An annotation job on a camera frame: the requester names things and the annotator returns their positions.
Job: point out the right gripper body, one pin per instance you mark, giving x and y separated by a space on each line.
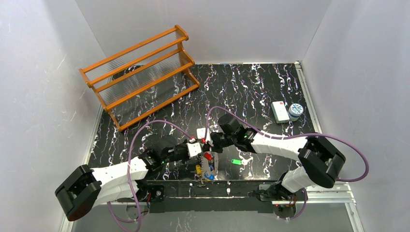
216 139

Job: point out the red key tag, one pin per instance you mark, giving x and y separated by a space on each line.
208 156

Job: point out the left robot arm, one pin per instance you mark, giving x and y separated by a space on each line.
86 188

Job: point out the loose green key tag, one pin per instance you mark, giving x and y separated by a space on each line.
239 162

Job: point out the blue white round tin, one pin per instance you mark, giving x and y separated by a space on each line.
295 110

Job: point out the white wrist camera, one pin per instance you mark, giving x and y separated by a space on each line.
204 136
194 147

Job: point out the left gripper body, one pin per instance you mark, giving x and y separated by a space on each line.
183 149

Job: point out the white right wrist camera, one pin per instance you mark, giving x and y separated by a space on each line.
204 136

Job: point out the orange wooden shelf rack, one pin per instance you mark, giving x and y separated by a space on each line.
142 79

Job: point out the yellow key tag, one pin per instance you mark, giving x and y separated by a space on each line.
198 170

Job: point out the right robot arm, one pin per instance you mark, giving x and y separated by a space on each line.
321 162

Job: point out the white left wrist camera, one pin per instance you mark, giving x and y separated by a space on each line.
194 147

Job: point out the white green small box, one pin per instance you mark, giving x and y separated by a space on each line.
280 112

